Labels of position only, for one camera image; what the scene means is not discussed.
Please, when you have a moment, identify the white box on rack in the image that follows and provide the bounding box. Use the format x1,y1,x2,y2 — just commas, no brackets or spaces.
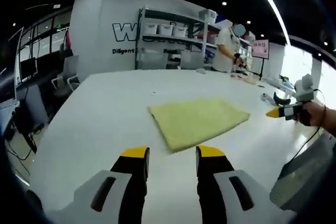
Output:
198,9,217,20

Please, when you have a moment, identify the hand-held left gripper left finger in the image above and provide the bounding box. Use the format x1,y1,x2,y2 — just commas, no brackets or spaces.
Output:
62,145,151,224

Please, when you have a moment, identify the black monitor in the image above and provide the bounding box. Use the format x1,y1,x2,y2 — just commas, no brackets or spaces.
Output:
19,57,38,81

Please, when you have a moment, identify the grey office chair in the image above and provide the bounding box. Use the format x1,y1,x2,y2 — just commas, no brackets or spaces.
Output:
51,55,81,96

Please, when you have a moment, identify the grey hanging bag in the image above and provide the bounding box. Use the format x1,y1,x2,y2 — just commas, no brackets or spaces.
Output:
59,29,73,58

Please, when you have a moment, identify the black laptop stand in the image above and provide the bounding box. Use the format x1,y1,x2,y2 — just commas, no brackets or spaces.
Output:
12,103,38,154

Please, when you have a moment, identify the white storage bin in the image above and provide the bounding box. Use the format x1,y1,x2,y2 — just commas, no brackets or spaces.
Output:
145,23,159,36
172,26,188,38
157,24,173,36

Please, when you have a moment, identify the grey chair backrest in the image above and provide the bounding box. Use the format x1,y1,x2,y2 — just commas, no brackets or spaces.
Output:
181,50,204,71
138,49,165,70

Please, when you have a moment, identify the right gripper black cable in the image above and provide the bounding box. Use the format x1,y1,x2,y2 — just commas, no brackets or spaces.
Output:
288,126,321,167

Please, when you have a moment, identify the grey metal shelving rack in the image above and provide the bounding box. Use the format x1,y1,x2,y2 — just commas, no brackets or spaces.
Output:
135,6,218,71

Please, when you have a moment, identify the display screen on stand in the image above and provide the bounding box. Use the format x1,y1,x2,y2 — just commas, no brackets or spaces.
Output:
250,39,270,81

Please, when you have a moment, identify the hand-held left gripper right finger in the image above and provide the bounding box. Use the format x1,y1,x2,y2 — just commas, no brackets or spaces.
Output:
196,144,274,224

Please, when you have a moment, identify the person's right hand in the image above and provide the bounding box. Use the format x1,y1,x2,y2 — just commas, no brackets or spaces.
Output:
296,100,328,127

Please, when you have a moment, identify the black headset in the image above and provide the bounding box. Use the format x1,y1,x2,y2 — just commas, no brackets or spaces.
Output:
272,92,292,106

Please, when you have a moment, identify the grey mesh chair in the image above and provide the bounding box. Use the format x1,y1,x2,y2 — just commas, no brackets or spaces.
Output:
269,132,336,213

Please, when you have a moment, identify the yellow blue black garment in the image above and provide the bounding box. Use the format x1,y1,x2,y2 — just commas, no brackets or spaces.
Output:
147,97,251,154

